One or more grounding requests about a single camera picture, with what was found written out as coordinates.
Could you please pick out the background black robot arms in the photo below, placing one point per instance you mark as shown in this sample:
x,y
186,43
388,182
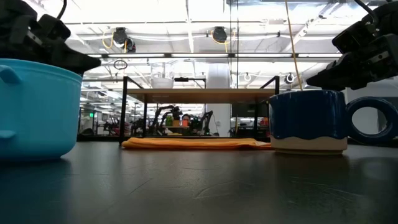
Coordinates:
x,y
174,116

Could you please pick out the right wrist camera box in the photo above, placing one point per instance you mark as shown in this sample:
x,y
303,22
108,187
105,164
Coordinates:
x,y
354,37

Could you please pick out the white round pillar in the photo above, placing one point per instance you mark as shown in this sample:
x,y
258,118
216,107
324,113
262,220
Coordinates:
x,y
219,77

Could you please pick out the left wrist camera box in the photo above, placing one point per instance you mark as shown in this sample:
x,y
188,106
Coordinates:
x,y
54,28

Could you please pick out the clear plastic cup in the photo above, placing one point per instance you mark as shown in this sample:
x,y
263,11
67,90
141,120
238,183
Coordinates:
x,y
162,79

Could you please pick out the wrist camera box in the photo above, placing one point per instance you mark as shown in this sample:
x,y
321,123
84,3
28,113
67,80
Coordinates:
x,y
354,37
54,28

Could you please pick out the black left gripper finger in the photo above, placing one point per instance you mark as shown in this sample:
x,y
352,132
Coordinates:
x,y
74,59

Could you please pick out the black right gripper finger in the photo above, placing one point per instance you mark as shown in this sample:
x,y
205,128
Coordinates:
x,y
348,76

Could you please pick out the light blue plastic mug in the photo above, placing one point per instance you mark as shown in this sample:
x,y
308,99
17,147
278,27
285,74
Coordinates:
x,y
37,109

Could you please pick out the dark blue ceramic mug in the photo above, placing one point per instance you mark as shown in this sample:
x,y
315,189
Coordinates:
x,y
308,115

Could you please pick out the orange folded cloth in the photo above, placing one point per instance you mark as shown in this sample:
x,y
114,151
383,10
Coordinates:
x,y
192,143

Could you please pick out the wooden shelf with black frame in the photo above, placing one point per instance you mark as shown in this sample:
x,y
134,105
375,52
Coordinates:
x,y
199,95

